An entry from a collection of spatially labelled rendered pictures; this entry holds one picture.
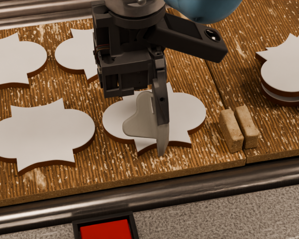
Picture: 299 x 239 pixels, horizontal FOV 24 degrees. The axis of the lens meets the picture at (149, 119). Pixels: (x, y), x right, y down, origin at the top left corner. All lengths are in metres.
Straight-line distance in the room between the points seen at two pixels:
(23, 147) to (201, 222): 0.25
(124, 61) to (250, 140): 0.21
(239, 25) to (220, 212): 0.37
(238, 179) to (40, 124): 0.28
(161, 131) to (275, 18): 0.36
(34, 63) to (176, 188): 0.30
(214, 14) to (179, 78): 0.37
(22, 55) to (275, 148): 0.40
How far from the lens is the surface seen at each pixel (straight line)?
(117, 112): 0.96
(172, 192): 0.90
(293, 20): 1.16
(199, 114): 0.96
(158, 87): 0.85
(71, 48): 1.07
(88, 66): 1.04
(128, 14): 0.79
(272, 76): 1.00
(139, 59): 0.84
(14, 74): 1.04
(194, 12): 0.66
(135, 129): 0.88
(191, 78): 1.03
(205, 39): 0.87
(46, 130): 0.95
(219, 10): 0.68
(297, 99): 1.00
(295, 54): 1.04
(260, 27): 1.14
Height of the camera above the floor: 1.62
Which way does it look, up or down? 45 degrees down
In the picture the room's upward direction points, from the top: straight up
